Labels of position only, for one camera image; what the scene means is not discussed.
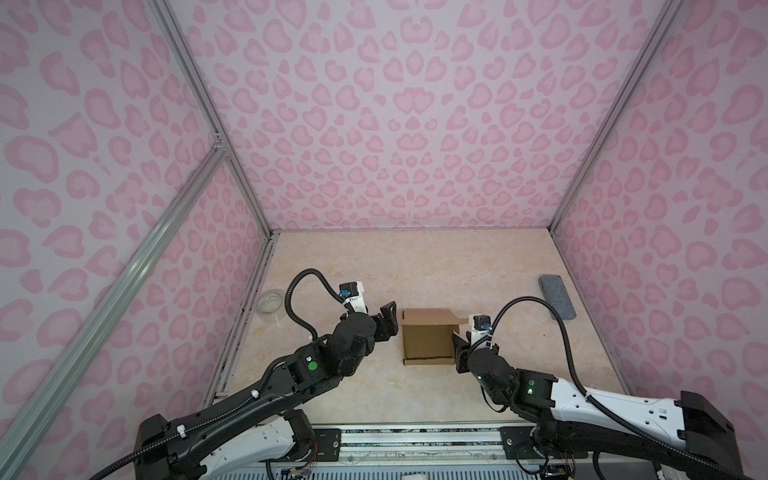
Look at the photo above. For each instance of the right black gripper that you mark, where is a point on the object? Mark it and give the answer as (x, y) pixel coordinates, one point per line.
(461, 353)

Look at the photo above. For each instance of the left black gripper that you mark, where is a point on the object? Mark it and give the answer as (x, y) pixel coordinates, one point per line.
(391, 321)

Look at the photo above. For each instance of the brown cardboard box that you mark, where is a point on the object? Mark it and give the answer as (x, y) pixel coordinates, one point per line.
(428, 336)

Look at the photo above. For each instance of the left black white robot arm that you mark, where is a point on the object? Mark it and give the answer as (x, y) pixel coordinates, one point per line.
(263, 421)

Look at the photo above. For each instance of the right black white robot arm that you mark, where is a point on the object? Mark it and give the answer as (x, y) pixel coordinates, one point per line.
(688, 434)

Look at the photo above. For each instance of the grey felt case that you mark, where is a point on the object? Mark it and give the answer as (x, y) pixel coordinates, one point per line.
(556, 295)

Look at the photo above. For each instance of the clear tape roll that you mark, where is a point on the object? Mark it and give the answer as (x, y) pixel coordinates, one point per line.
(270, 306)

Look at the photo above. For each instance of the left diagonal aluminium strut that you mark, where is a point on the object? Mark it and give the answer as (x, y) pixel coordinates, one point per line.
(38, 414)

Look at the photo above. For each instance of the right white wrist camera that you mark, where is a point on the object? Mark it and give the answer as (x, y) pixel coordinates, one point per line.
(480, 334)

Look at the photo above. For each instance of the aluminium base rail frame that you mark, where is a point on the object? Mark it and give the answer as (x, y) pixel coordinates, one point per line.
(432, 450)

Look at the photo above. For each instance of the left corner aluminium post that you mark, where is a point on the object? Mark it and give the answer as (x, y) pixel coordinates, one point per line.
(181, 51)

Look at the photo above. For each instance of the corner aluminium post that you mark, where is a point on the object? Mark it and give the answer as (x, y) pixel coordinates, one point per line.
(181, 51)
(671, 14)

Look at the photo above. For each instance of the right corner aluminium post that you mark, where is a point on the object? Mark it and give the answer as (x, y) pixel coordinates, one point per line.
(671, 14)

